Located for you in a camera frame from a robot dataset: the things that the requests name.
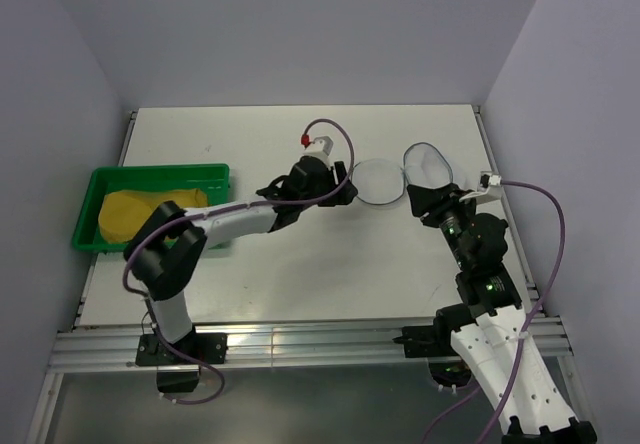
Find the green plastic tray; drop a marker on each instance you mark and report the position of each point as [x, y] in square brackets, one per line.
[212, 180]

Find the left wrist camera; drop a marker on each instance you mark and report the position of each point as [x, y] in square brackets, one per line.
[318, 148]

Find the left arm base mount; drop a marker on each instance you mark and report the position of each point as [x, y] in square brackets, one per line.
[180, 373]

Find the yellow bra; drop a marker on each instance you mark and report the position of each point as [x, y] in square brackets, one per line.
[124, 212]

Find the white mesh laundry bag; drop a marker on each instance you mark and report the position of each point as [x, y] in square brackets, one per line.
[382, 182]

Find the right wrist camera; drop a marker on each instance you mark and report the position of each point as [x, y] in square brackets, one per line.
[489, 189]

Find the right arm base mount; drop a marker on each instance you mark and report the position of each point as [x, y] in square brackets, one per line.
[446, 368]

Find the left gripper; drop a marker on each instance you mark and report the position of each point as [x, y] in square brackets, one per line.
[343, 199]

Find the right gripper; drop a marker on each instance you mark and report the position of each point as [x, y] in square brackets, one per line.
[437, 200]

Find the aluminium frame rail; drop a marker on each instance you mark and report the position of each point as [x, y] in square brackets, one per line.
[266, 345]

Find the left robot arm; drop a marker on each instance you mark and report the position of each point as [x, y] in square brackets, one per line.
[161, 258]

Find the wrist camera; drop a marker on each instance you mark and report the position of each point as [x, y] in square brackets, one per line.
[489, 189]
[318, 148]

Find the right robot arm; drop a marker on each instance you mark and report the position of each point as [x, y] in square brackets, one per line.
[488, 329]

